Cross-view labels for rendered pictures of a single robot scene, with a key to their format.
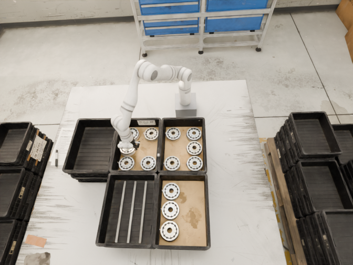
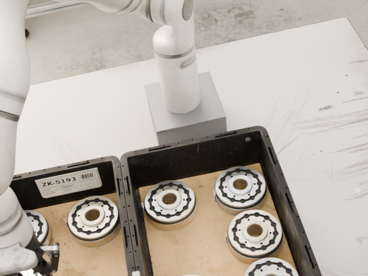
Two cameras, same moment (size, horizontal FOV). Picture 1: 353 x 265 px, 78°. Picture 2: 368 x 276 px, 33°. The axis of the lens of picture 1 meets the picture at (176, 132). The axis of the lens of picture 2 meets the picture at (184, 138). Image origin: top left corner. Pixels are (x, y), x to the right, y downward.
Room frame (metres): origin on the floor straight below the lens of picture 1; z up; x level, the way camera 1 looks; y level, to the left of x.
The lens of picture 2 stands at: (0.02, 0.12, 1.85)
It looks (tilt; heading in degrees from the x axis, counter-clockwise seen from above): 48 degrees down; 349
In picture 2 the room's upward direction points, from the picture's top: 8 degrees counter-clockwise
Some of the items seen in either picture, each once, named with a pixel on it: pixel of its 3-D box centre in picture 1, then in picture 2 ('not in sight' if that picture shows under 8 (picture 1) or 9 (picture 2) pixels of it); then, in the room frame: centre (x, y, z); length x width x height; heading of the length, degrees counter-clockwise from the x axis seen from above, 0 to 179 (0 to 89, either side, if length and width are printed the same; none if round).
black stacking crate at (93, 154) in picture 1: (95, 147); not in sight; (0.71, 0.56, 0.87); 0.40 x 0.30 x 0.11; 173
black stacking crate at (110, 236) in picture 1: (131, 209); not in sight; (0.28, 0.31, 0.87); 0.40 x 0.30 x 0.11; 173
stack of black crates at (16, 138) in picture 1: (24, 152); not in sight; (1.02, 1.47, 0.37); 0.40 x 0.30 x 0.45; 175
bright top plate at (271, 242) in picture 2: (194, 148); (254, 232); (0.63, -0.11, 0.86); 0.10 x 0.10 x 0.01
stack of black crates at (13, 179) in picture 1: (12, 195); not in sight; (0.62, 1.50, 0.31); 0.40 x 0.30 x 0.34; 175
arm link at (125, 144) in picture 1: (125, 138); (4, 234); (0.66, 0.31, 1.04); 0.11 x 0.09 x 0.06; 173
